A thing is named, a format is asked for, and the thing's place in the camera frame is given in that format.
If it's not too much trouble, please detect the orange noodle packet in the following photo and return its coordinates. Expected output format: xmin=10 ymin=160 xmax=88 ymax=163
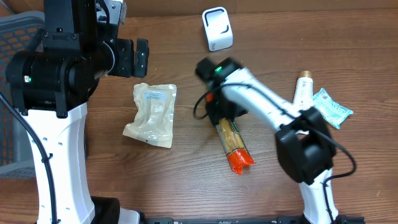
xmin=205 ymin=91 xmax=256 ymax=175

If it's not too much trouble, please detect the beige clear pouch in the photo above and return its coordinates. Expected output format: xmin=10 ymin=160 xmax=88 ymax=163
xmin=123 ymin=83 xmax=177 ymax=148

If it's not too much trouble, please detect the white cream tube gold cap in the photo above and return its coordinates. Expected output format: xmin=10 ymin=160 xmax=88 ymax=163
xmin=293 ymin=70 xmax=313 ymax=110

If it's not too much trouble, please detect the teal tissue packet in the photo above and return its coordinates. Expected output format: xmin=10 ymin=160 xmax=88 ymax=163
xmin=313 ymin=88 xmax=353 ymax=129

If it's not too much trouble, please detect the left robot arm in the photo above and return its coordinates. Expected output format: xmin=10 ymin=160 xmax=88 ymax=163
xmin=5 ymin=0 xmax=149 ymax=224

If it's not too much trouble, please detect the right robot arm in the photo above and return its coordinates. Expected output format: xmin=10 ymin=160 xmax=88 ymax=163
xmin=195 ymin=57 xmax=338 ymax=223

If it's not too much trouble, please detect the white barcode scanner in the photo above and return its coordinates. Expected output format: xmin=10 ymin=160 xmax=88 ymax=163
xmin=201 ymin=6 xmax=233 ymax=52

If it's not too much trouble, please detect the grey plastic shopping basket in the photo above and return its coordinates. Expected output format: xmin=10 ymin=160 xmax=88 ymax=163
xmin=0 ymin=11 xmax=88 ymax=180

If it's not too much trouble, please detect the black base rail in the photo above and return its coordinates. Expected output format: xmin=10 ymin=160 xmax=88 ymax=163
xmin=144 ymin=216 xmax=366 ymax=224

